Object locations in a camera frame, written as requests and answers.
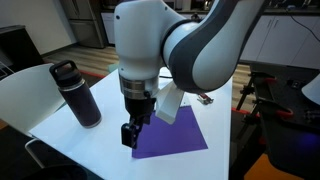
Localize thin black cable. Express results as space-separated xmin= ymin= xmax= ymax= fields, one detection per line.
xmin=285 ymin=8 xmax=320 ymax=44

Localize white plastic chair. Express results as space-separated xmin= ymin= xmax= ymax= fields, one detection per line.
xmin=0 ymin=63 xmax=68 ymax=169

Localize white curved object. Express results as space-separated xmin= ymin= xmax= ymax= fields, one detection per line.
xmin=301 ymin=73 xmax=320 ymax=106

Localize black cabinet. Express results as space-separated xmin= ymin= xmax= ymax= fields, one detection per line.
xmin=0 ymin=24 xmax=44 ymax=81

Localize white cabinets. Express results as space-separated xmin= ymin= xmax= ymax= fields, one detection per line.
xmin=239 ymin=13 xmax=320 ymax=70

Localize stainless steel fridge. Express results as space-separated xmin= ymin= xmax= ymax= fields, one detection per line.
xmin=59 ymin=0 xmax=108 ymax=50

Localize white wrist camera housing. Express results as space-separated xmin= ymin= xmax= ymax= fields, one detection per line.
xmin=154 ymin=81 xmax=185 ymax=125

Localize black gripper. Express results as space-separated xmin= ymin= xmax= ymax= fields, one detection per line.
xmin=120 ymin=95 xmax=157 ymax=150

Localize black clamp with orange handles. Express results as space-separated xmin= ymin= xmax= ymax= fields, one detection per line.
xmin=253 ymin=97 xmax=295 ymax=120
xmin=248 ymin=70 xmax=278 ymax=86

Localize dark insulated bottle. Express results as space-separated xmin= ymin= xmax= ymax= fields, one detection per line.
xmin=48 ymin=59 xmax=102 ymax=129

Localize purple spiral notebook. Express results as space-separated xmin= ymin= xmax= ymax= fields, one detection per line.
xmin=131 ymin=105 xmax=209 ymax=160

